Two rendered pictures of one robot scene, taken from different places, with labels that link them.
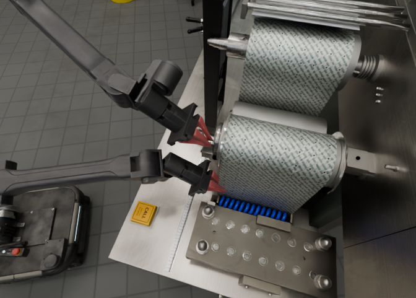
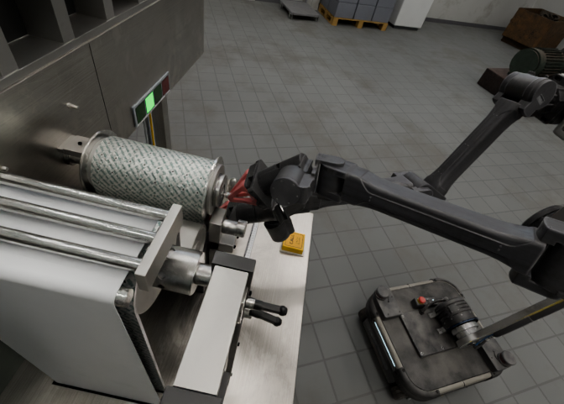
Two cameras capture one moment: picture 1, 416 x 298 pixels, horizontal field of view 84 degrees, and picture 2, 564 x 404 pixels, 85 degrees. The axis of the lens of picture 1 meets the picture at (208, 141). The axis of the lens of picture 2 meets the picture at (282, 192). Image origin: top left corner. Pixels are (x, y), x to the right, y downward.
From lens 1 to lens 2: 0.81 m
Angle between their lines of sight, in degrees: 76
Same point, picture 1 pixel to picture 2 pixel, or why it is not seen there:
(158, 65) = (300, 182)
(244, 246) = not seen: hidden behind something
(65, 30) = (433, 204)
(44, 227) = (415, 330)
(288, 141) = (151, 149)
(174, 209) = (262, 248)
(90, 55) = (382, 184)
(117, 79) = (335, 160)
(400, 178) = (75, 97)
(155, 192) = (287, 264)
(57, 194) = (431, 377)
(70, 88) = not seen: outside the picture
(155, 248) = not seen: hidden behind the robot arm
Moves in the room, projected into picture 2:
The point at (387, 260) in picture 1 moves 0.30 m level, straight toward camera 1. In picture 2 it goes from (112, 96) to (230, 99)
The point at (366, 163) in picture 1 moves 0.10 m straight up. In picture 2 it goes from (75, 139) to (60, 97)
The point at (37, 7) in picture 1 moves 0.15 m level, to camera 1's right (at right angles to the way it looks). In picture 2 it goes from (499, 225) to (414, 223)
